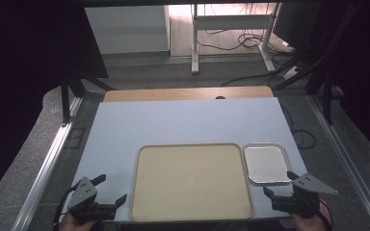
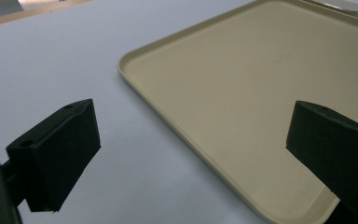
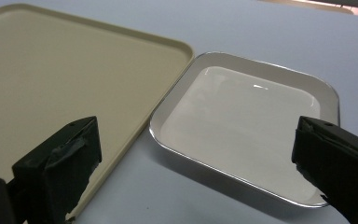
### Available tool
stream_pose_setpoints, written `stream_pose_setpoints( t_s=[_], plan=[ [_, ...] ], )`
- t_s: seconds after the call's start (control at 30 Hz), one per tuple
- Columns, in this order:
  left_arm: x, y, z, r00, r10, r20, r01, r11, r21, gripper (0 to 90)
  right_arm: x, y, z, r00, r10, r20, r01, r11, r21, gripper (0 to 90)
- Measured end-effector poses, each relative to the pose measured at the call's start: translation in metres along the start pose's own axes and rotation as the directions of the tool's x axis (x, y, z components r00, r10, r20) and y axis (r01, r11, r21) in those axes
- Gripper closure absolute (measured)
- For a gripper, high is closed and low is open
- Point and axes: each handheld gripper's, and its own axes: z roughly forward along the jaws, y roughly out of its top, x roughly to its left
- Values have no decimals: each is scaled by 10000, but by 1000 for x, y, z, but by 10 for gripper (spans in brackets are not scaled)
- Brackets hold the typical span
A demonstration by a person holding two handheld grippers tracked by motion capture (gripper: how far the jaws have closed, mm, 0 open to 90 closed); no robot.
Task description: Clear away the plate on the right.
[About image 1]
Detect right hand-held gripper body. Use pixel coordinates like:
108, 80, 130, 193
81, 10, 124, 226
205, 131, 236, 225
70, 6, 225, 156
271, 172, 340, 218

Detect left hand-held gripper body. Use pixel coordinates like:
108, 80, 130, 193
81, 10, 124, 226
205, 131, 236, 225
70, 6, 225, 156
66, 176, 118, 224

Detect person's right hand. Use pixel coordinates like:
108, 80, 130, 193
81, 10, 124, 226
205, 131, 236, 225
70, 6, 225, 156
290, 203, 332, 231

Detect person's left hand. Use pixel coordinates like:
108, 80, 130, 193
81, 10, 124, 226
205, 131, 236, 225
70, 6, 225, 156
58, 213, 98, 231

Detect small metal tray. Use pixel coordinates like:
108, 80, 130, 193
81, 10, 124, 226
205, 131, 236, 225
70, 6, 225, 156
242, 141, 293, 187

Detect large beige tray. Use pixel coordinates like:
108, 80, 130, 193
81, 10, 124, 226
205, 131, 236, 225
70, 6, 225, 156
129, 142, 255, 223

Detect black metal stand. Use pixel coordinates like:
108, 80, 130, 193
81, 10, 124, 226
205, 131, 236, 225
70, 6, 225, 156
271, 3, 360, 126
59, 75, 117, 124

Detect pale blue table board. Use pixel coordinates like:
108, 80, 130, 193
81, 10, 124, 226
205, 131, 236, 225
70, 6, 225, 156
62, 96, 308, 224

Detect white power strip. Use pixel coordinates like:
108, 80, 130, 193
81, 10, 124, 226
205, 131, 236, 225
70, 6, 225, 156
282, 65, 301, 81

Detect wooden table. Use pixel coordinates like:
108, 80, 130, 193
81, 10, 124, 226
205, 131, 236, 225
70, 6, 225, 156
103, 85, 275, 103

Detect white cabinet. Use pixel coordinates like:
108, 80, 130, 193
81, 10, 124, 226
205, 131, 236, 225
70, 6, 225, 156
84, 5, 172, 56

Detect black monitor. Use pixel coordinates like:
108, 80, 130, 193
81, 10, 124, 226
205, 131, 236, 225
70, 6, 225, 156
272, 2, 322, 49

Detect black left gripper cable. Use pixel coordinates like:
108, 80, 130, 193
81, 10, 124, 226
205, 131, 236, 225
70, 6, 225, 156
52, 182, 80, 231

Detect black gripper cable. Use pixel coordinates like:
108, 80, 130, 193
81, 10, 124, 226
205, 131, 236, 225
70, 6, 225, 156
52, 182, 80, 231
317, 197, 334, 231

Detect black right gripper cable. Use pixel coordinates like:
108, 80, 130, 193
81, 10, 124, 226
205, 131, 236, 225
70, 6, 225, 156
317, 197, 334, 231

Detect black looped floor cable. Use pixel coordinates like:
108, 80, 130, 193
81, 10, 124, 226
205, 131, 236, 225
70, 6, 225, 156
280, 104, 318, 150

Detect aluminium rail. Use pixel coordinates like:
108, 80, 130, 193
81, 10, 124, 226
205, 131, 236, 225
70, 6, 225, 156
306, 94, 370, 231
10, 95, 85, 231

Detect black floor cables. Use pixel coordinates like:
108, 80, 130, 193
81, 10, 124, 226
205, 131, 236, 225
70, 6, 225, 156
196, 28, 300, 89

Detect white desk frame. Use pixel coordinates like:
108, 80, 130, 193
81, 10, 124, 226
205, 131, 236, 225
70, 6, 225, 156
190, 2, 282, 75

